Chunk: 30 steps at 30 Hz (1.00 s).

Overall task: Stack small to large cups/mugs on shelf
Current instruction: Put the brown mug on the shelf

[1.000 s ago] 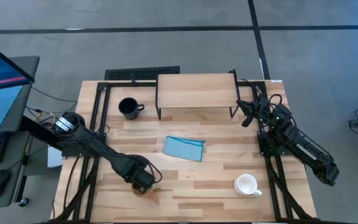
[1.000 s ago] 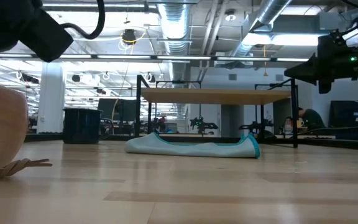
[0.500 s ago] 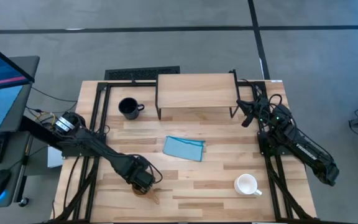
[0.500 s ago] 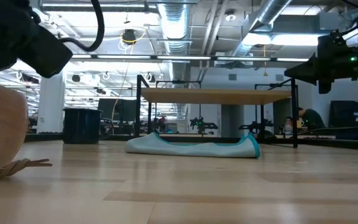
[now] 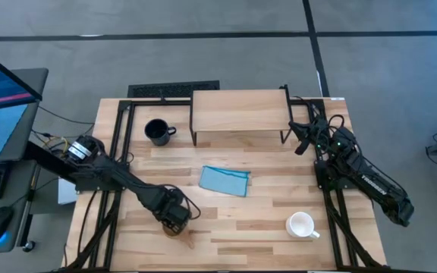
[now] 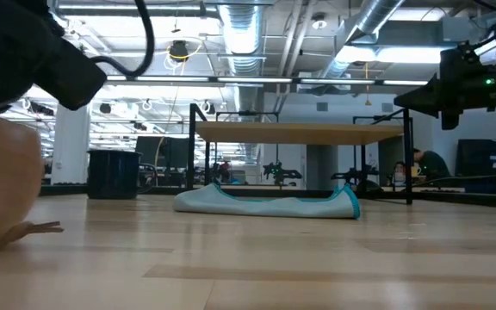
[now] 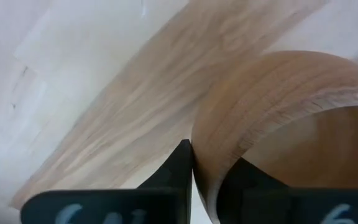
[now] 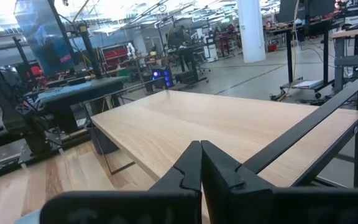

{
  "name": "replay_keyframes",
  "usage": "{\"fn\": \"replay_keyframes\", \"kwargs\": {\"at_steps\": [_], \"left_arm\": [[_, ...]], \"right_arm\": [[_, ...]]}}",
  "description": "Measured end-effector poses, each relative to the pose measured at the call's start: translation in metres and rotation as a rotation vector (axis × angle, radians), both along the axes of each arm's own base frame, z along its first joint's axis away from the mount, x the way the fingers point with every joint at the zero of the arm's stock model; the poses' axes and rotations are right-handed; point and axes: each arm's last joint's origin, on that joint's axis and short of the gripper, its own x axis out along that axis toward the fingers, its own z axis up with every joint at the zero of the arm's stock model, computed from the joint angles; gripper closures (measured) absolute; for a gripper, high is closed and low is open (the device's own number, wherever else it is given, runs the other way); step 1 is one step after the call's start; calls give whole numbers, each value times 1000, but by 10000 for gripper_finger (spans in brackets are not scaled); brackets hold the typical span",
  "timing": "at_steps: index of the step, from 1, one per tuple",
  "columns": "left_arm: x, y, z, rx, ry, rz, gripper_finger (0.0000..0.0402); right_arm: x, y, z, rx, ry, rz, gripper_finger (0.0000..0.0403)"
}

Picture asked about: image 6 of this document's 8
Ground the person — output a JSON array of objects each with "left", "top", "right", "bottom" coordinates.
[{"left": 412, "top": 147, "right": 452, "bottom": 180}]

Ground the long led light bar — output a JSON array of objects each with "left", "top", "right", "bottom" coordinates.
[{"left": 105, "top": 75, "right": 430, "bottom": 87}]

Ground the black ceiling camera yellow cable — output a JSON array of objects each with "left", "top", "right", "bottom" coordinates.
[{"left": 164, "top": 36, "right": 204, "bottom": 62}]

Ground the white column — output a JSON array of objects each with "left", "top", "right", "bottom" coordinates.
[{"left": 50, "top": 104, "right": 91, "bottom": 186}]

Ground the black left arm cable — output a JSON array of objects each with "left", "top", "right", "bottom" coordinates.
[{"left": 89, "top": 0, "right": 156, "bottom": 79}]

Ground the black cabinet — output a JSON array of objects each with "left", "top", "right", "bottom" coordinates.
[{"left": 456, "top": 138, "right": 496, "bottom": 195}]

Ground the silver ribbed air duct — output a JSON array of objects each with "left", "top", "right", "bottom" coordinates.
[{"left": 218, "top": 3, "right": 267, "bottom": 114}]

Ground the black computer monitor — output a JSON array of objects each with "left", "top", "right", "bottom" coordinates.
[{"left": 135, "top": 135, "right": 191, "bottom": 170}]

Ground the black metal shelf frame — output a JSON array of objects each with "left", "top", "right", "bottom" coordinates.
[{"left": 187, "top": 102, "right": 415, "bottom": 206}]

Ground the wooden shelf board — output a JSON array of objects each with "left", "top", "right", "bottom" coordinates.
[{"left": 195, "top": 121, "right": 405, "bottom": 146}]

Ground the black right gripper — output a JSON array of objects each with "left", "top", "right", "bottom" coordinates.
[{"left": 394, "top": 40, "right": 496, "bottom": 131}]

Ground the dark blue enamel mug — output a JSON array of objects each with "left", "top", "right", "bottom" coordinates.
[{"left": 86, "top": 149, "right": 158, "bottom": 201}]

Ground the teal folded cloth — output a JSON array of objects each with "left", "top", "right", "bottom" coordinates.
[{"left": 172, "top": 182, "right": 362, "bottom": 220}]

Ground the silver smooth air duct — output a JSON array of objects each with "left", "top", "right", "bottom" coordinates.
[{"left": 316, "top": 0, "right": 406, "bottom": 81}]

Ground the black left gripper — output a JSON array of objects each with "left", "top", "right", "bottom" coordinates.
[{"left": 32, "top": 37, "right": 108, "bottom": 112}]

